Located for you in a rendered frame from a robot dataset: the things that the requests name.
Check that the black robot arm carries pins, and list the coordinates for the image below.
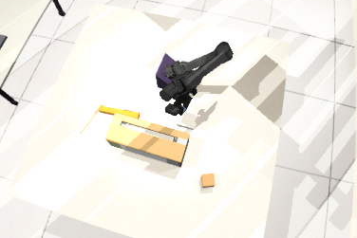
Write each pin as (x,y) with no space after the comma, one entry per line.
(183,75)

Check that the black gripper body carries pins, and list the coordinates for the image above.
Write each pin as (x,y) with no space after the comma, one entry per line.
(173,109)

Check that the small tan block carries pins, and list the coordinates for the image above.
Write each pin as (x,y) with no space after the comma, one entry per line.
(207,180)

